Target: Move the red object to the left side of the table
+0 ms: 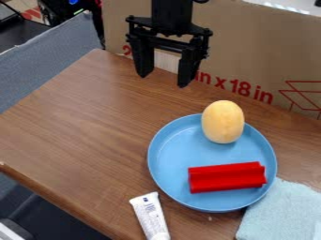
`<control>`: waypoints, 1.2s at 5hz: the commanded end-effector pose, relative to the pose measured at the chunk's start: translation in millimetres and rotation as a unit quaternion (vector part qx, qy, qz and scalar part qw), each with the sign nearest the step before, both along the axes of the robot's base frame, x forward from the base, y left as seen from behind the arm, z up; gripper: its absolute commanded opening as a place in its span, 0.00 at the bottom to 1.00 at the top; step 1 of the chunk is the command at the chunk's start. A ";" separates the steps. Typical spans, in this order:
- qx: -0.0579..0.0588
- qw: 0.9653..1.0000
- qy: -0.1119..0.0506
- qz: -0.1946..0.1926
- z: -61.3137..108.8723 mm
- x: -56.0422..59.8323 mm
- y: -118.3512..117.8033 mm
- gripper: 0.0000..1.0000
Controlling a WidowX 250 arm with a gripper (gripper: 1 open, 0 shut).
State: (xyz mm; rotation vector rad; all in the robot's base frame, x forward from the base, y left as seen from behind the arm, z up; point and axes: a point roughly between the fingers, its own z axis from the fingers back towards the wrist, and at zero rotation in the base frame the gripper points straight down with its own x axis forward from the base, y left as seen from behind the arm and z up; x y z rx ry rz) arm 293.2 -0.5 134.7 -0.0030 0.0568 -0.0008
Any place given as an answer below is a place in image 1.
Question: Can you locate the white cream tube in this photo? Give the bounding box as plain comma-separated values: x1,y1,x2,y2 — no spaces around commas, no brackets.
130,192,172,240

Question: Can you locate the red plastic block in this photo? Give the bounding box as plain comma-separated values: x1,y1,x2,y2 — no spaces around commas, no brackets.
189,161,268,193

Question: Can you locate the blue round plate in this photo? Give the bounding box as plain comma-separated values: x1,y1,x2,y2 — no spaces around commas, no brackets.
148,114,277,213

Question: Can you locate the yellow potato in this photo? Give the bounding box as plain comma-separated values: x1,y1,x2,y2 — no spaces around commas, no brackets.
201,100,245,143

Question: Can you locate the light blue towel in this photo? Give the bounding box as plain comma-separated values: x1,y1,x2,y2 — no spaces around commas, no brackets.
236,179,321,240

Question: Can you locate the brown cardboard box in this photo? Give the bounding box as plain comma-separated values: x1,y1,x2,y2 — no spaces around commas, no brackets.
101,0,321,120

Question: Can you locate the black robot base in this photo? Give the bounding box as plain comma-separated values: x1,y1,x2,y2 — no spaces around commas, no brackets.
37,0,106,46

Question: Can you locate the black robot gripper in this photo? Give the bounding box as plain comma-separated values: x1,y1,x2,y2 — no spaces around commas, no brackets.
126,0,213,88

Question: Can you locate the grey fabric divider panel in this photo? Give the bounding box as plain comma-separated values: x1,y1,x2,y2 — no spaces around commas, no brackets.
0,13,102,113

